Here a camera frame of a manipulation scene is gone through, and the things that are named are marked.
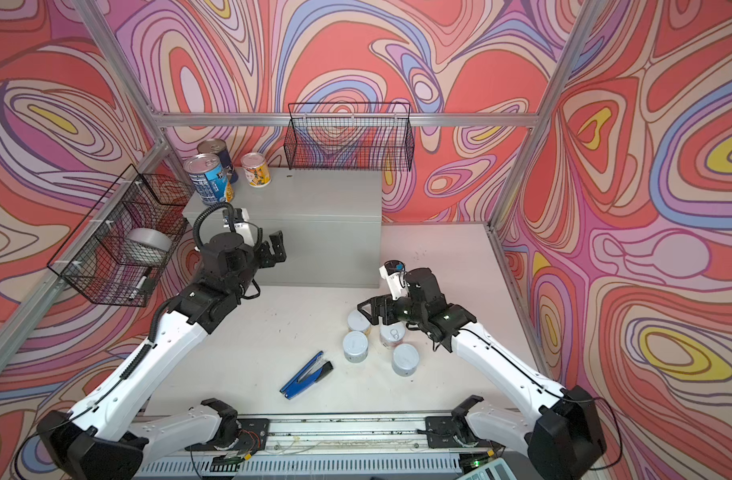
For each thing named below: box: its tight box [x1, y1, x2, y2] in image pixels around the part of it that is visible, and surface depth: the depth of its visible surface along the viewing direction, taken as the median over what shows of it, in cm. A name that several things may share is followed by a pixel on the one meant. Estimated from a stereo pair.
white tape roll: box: [125, 227, 173, 268], surface depth 74 cm
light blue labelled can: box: [184, 153, 234, 206], surface depth 74 cm
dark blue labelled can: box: [197, 138, 239, 184], surface depth 79 cm
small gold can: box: [241, 152, 272, 188], surface depth 81 cm
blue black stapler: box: [279, 351, 334, 400], surface depth 83 cm
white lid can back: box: [347, 310, 371, 331], surface depth 90 cm
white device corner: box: [455, 457, 517, 480], surface depth 68 cm
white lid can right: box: [392, 343, 419, 377], surface depth 82 cm
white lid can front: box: [342, 331, 369, 363], surface depth 86 cm
